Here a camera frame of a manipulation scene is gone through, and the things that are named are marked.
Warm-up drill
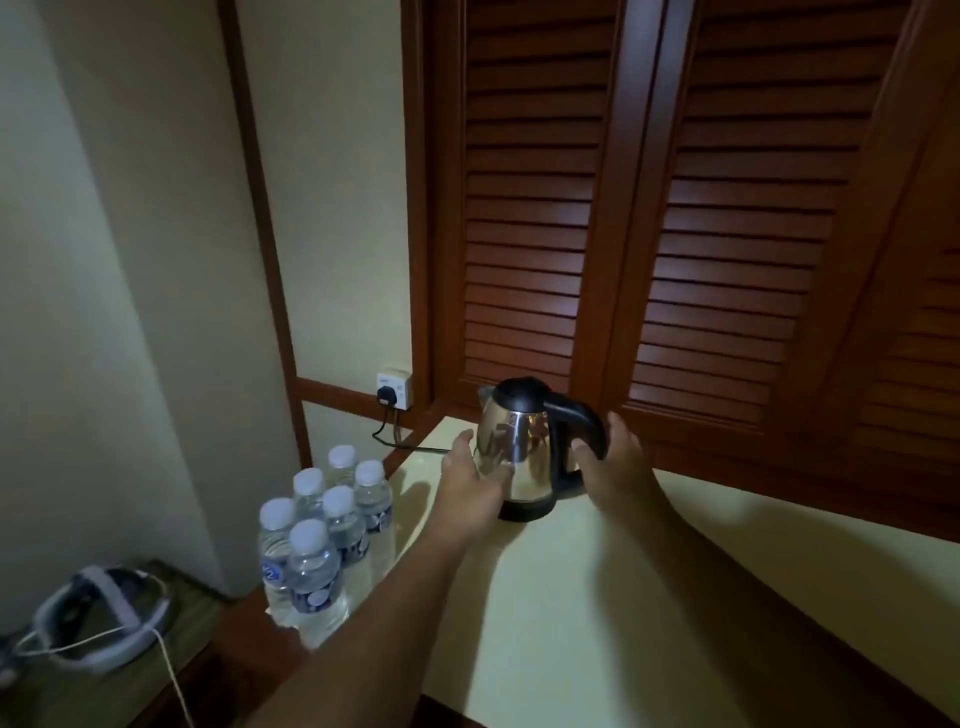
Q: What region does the person's left hand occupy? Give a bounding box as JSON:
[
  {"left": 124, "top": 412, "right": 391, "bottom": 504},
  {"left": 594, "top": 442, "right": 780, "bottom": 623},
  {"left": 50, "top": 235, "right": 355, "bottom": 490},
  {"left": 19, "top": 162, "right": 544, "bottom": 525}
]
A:
[{"left": 423, "top": 429, "right": 519, "bottom": 549}]

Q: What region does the person's right hand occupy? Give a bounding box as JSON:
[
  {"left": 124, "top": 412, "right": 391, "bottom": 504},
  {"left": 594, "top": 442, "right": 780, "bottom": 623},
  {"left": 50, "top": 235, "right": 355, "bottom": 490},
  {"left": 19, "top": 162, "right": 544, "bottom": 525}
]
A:
[{"left": 571, "top": 411, "right": 670, "bottom": 520}]

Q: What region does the steel electric kettle black handle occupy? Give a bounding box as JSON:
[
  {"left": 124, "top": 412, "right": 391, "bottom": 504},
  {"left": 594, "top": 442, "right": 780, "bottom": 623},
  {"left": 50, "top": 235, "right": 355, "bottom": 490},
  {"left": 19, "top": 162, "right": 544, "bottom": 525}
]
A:
[{"left": 477, "top": 376, "right": 609, "bottom": 525}]

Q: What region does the person's left forearm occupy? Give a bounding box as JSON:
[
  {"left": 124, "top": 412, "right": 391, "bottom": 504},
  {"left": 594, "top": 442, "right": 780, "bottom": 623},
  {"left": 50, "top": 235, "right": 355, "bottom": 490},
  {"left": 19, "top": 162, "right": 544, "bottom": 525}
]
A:
[{"left": 243, "top": 525, "right": 489, "bottom": 728}]

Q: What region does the person's right forearm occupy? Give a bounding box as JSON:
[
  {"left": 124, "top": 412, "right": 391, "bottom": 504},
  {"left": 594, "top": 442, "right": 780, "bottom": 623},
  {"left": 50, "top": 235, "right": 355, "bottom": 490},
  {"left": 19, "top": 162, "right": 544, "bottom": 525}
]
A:
[{"left": 626, "top": 487, "right": 960, "bottom": 728}]

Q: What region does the pack of clear water bottles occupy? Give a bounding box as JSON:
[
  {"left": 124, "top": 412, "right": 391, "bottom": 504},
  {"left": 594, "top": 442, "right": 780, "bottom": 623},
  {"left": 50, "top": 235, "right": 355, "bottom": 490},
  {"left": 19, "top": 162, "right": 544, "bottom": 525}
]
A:
[{"left": 258, "top": 444, "right": 396, "bottom": 650}]

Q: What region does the narrow brown louvered wooden door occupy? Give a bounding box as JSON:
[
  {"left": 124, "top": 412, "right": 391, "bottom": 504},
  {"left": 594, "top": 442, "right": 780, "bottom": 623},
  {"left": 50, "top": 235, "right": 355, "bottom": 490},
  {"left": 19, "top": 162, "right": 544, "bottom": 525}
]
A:
[{"left": 429, "top": 0, "right": 665, "bottom": 423}]

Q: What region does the wide brown louvered wooden door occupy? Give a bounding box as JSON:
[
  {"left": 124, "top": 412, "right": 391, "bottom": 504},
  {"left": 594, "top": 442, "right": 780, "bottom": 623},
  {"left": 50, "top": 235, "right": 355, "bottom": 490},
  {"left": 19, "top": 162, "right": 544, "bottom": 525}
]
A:
[{"left": 600, "top": 0, "right": 942, "bottom": 470}]

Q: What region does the dark wooden side table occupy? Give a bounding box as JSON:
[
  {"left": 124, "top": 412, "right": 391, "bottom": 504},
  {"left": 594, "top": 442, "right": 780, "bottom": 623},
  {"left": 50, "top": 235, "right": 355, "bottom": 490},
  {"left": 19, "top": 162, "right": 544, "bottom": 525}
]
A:
[{"left": 0, "top": 558, "right": 316, "bottom": 728}]

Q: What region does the white grey headset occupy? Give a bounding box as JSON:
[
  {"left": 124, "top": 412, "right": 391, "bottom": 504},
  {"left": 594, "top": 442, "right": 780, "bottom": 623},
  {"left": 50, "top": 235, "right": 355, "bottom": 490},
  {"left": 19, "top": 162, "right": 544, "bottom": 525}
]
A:
[{"left": 0, "top": 564, "right": 175, "bottom": 687}]

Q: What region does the black kettle power cord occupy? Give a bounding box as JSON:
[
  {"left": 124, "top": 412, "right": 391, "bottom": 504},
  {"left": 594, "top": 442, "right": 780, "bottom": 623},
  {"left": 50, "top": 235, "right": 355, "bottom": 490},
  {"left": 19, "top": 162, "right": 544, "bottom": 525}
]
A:
[{"left": 372, "top": 403, "right": 456, "bottom": 456}]

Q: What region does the white wall socket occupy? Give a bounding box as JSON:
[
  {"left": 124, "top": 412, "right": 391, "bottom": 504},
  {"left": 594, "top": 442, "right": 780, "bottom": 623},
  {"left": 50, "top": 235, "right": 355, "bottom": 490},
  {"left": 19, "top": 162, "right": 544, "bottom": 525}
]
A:
[{"left": 375, "top": 366, "right": 415, "bottom": 412}]

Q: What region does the brown wooden wall trim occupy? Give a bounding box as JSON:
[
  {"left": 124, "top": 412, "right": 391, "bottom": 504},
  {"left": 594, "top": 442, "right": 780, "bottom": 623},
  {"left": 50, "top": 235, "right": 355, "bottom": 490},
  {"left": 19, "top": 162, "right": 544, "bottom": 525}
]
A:
[{"left": 216, "top": 0, "right": 432, "bottom": 472}]

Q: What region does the white thin cable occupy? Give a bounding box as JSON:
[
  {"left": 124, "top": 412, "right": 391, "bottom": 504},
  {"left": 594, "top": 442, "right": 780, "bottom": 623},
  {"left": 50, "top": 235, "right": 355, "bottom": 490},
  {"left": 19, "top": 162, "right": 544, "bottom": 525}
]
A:
[{"left": 13, "top": 624, "right": 198, "bottom": 728}]

